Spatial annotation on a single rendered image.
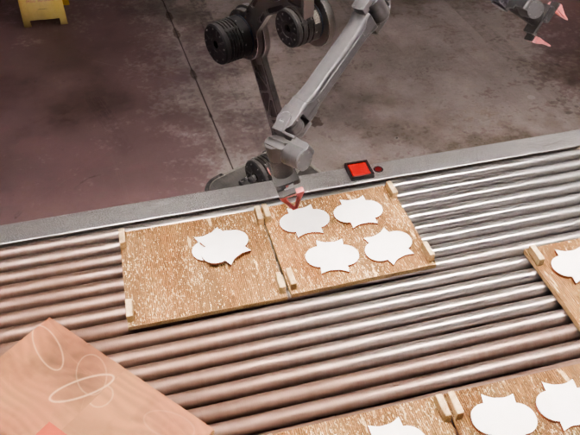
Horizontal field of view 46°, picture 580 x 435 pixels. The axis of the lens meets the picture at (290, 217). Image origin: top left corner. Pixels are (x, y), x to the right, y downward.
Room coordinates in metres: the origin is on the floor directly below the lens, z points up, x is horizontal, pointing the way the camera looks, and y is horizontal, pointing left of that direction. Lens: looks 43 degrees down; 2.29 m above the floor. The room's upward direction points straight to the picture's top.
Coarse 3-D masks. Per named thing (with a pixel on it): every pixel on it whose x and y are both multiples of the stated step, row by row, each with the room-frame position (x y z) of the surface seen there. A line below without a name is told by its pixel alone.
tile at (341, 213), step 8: (344, 200) 1.53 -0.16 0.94; (352, 200) 1.53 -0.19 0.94; (360, 200) 1.53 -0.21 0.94; (368, 200) 1.53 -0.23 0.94; (336, 208) 1.50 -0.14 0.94; (344, 208) 1.50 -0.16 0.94; (352, 208) 1.50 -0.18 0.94; (360, 208) 1.50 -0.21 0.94; (368, 208) 1.50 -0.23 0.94; (376, 208) 1.50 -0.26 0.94; (336, 216) 1.47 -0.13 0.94; (344, 216) 1.47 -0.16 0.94; (352, 216) 1.47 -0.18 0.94; (360, 216) 1.47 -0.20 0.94; (368, 216) 1.47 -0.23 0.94; (376, 216) 1.47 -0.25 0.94; (352, 224) 1.43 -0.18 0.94; (360, 224) 1.43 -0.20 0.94; (376, 224) 1.44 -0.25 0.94
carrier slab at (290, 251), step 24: (360, 192) 1.58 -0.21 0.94; (384, 192) 1.58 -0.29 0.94; (384, 216) 1.47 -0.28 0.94; (288, 240) 1.37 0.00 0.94; (312, 240) 1.37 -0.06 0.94; (336, 240) 1.37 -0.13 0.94; (360, 240) 1.37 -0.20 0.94; (288, 264) 1.28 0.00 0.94; (360, 264) 1.28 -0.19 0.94; (384, 264) 1.28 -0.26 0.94; (408, 264) 1.28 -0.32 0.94; (432, 264) 1.28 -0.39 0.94; (288, 288) 1.20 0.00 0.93; (312, 288) 1.19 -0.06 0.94
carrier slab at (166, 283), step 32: (192, 224) 1.44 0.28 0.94; (224, 224) 1.44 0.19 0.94; (256, 224) 1.44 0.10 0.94; (128, 256) 1.31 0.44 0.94; (160, 256) 1.31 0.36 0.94; (192, 256) 1.31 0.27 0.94; (256, 256) 1.31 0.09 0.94; (128, 288) 1.19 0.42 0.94; (160, 288) 1.19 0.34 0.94; (192, 288) 1.19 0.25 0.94; (224, 288) 1.19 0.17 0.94; (256, 288) 1.19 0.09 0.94; (160, 320) 1.09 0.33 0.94
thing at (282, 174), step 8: (272, 168) 1.41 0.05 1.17; (280, 168) 1.40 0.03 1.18; (288, 168) 1.40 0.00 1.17; (272, 176) 1.41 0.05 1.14; (280, 176) 1.40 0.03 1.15; (288, 176) 1.40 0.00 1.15; (296, 176) 1.40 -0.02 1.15; (280, 184) 1.38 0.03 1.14; (288, 184) 1.38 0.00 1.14; (296, 184) 1.38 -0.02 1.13
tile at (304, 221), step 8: (304, 208) 1.50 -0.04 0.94; (288, 216) 1.47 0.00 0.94; (296, 216) 1.47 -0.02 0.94; (304, 216) 1.47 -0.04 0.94; (312, 216) 1.47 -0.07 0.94; (320, 216) 1.47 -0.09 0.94; (328, 216) 1.47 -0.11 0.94; (280, 224) 1.43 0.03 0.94; (288, 224) 1.43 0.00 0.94; (296, 224) 1.43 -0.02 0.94; (304, 224) 1.43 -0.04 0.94; (312, 224) 1.43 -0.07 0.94; (320, 224) 1.43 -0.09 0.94; (288, 232) 1.40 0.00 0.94; (296, 232) 1.40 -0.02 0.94; (304, 232) 1.40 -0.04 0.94; (312, 232) 1.40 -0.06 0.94; (320, 232) 1.40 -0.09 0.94
